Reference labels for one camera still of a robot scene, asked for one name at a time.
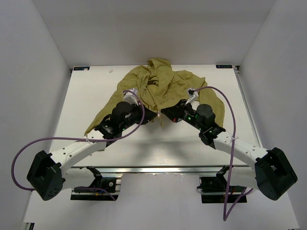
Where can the left blue corner label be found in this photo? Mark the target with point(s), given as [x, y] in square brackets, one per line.
[86, 68]

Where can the aluminium rail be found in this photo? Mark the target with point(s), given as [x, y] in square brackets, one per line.
[157, 169]
[250, 116]

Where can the aluminium right side rail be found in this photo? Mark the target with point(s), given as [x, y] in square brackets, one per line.
[250, 116]

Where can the olive yellow jacket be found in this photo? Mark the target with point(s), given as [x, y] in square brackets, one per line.
[160, 87]

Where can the blue corner label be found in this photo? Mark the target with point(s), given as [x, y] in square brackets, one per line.
[224, 66]
[86, 68]

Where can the aluminium front rail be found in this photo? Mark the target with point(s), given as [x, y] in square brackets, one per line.
[157, 169]

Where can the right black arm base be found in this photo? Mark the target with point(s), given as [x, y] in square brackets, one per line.
[213, 188]

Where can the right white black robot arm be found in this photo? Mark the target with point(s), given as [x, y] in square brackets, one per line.
[267, 170]

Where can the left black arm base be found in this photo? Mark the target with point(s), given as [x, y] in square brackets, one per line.
[98, 186]

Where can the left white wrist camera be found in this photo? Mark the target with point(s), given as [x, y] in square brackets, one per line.
[130, 96]

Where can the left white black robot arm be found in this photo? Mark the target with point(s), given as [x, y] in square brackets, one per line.
[52, 172]

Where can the right blue corner label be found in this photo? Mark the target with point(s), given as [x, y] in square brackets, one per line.
[224, 66]

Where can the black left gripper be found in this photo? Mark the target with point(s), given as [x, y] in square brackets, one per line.
[149, 115]

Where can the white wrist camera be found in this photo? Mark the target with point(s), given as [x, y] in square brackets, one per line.
[193, 95]
[130, 96]

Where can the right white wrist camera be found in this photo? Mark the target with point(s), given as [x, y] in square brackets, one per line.
[193, 95]

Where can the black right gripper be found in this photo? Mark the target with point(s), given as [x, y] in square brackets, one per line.
[172, 112]

